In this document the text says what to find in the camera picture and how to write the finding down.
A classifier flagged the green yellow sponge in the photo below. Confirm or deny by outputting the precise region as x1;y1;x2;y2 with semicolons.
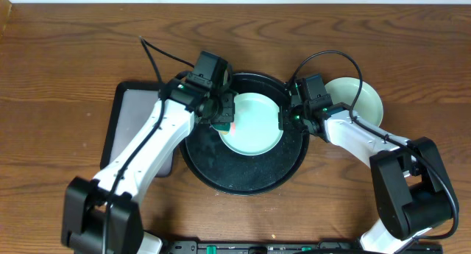
212;122;236;135

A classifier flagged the light blue plate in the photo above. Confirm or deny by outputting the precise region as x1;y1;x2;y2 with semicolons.
325;77;383;127
219;93;283;156

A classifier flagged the light blue plate front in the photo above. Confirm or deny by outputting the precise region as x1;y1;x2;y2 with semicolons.
219;93;283;156

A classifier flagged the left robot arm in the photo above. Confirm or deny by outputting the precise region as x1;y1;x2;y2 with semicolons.
61;52;235;253

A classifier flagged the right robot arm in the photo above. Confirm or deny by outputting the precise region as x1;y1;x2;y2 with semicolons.
279;75;459;253

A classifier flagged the round black serving tray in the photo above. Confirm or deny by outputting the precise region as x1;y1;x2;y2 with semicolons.
180;72;310;195

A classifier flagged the black rectangular sponge tray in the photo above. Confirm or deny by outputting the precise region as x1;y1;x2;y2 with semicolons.
99;81;159;169

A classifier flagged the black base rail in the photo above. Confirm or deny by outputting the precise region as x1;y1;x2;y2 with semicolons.
157;239;445;254

